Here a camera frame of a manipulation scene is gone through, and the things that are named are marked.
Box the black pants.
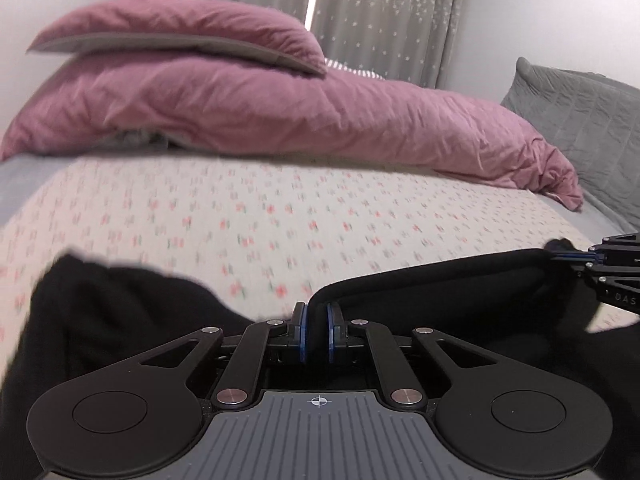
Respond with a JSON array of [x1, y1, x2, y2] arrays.
[[1, 240, 639, 479]]

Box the cherry print bed sheet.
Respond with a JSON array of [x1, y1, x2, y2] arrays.
[[1, 154, 623, 361]]

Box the grey quilted pillow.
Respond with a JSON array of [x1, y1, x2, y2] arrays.
[[501, 58, 639, 231]]

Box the pink duvet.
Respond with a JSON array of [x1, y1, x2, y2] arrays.
[[1, 51, 584, 210]]

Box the striped pillow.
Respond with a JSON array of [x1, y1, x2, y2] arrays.
[[326, 58, 384, 80]]

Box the grey dotted curtain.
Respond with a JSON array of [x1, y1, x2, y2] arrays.
[[238, 0, 462, 88]]

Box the grey bed sheet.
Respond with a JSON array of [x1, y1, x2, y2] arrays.
[[0, 153, 108, 226]]

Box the pink pillow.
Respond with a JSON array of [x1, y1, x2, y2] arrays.
[[28, 0, 328, 76]]

